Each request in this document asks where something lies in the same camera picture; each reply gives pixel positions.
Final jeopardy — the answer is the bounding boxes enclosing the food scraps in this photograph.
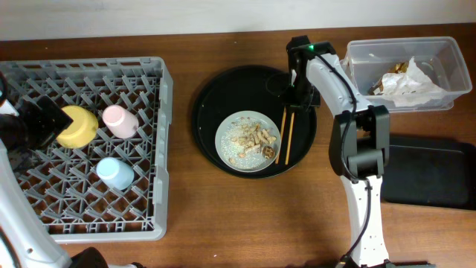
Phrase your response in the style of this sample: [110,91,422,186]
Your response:
[222,117,277,169]

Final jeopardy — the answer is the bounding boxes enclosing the white napkin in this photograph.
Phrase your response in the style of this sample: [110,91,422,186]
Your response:
[380,57,446,107]

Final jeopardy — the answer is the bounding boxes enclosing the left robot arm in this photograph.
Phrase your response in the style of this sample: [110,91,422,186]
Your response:
[1,144,114,268]

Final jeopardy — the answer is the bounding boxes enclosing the pink plastic cup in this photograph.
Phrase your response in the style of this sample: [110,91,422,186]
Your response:
[102,105,139,139]

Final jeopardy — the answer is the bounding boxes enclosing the black bin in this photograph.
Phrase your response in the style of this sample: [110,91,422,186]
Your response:
[382,135,475,211]

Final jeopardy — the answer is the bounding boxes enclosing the yellow bowl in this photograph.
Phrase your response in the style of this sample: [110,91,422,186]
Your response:
[57,106,99,149]

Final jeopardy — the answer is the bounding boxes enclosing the light blue plastic cup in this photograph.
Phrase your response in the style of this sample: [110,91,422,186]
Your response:
[96,157,135,190]

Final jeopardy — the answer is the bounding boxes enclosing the clear plastic bin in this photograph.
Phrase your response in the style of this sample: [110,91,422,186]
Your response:
[341,36,472,113]

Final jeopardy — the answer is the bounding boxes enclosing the round black tray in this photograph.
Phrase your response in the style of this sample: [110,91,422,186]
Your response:
[191,66,317,179]

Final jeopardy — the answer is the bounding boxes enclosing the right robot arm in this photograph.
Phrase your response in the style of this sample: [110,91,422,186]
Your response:
[281,36,392,267]

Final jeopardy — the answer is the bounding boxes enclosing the gold foil wrapper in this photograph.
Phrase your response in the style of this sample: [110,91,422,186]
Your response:
[369,61,409,95]

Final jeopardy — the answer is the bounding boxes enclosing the grey dishwasher rack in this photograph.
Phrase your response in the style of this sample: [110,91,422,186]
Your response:
[1,57,173,243]

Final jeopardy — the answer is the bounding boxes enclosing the grey plate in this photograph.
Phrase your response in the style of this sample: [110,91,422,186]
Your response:
[215,110,281,173]

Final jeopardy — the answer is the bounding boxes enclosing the wooden chopstick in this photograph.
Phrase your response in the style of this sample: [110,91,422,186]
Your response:
[274,107,287,165]
[285,112,295,165]

